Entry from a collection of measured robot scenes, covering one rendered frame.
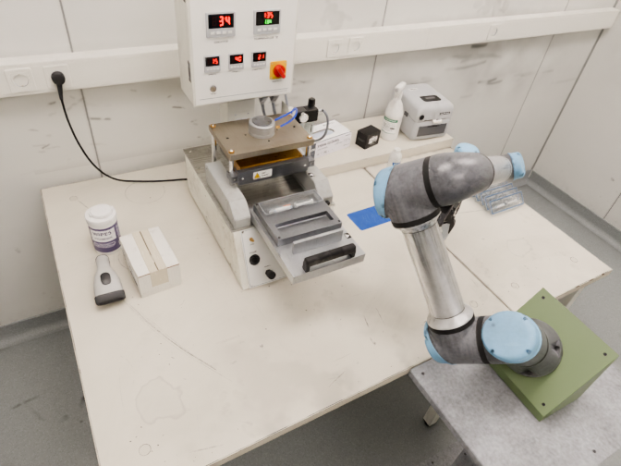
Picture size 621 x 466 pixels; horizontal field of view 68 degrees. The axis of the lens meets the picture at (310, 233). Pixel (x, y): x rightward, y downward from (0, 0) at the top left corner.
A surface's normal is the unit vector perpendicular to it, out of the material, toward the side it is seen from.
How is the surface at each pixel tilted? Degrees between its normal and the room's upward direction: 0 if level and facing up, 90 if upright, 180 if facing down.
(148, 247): 1
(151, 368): 0
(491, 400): 0
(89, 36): 90
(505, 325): 42
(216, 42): 90
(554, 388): 48
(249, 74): 90
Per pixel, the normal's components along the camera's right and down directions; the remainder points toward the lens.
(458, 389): 0.11, -0.74
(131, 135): 0.48, 0.62
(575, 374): -0.58, -0.31
